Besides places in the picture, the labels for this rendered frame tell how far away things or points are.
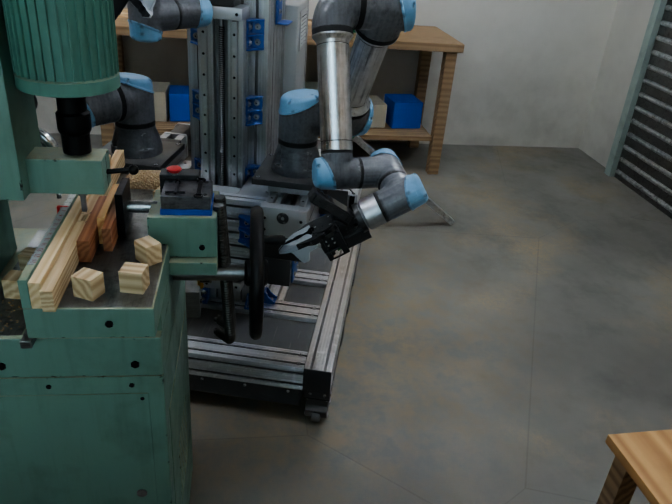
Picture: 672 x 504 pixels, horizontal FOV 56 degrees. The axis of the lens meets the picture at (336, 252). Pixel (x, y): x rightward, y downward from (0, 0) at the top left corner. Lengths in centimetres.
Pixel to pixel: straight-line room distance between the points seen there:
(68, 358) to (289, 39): 135
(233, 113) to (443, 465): 127
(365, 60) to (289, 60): 60
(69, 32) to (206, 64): 84
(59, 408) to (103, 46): 68
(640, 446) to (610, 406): 98
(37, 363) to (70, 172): 36
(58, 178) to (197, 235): 28
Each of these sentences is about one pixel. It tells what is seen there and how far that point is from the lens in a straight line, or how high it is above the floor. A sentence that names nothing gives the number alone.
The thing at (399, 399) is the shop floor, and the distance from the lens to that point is 233.
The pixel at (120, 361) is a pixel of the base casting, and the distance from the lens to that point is 126.
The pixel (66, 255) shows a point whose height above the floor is 94.
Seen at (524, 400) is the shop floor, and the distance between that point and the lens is 247.
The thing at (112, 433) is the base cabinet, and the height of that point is 57.
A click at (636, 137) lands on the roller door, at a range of 473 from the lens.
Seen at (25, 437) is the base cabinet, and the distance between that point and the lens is 142.
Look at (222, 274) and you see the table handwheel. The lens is 137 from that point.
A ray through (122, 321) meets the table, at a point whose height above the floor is 87.
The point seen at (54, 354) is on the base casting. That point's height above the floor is 76.
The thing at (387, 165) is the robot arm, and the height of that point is 100.
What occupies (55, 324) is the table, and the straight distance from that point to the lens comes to 117.
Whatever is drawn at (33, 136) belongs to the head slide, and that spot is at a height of 109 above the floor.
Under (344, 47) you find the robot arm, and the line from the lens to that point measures 152.
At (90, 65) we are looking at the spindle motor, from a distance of 119.
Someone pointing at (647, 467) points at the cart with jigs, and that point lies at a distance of 156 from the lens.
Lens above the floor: 152
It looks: 28 degrees down
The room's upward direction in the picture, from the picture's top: 5 degrees clockwise
